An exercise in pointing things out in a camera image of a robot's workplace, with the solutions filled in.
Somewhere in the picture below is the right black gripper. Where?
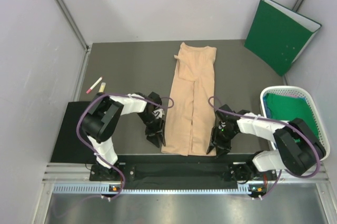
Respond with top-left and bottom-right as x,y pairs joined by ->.
207,125 -> 238,158

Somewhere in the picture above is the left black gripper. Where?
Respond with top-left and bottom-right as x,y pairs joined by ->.
137,112 -> 165,148

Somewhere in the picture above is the beige t shirt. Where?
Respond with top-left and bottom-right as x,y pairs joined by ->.
161,43 -> 217,156

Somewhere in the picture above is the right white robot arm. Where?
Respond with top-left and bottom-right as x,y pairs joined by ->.
207,105 -> 326,180

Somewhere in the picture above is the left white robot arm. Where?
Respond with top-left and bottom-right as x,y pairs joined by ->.
79,92 -> 166,181

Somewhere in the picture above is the yellow marker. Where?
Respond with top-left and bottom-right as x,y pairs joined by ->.
98,82 -> 106,93

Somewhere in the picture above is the green t shirt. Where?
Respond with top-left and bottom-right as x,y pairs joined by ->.
263,93 -> 319,138

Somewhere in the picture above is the pink white pen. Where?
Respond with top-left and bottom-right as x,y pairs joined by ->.
86,77 -> 103,94

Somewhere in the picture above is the white perforated laundry basket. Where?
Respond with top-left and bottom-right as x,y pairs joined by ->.
260,85 -> 330,160

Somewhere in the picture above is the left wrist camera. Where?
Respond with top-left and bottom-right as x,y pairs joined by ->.
148,92 -> 162,108

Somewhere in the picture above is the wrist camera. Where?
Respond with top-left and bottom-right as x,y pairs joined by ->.
215,104 -> 234,122
148,92 -> 162,108

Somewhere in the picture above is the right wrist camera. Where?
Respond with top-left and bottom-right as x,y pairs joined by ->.
215,104 -> 234,122

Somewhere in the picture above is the slotted grey cable duct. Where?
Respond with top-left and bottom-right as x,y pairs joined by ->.
53,183 -> 265,195

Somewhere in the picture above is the green ring binder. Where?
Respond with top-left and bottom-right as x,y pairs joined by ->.
244,0 -> 322,76

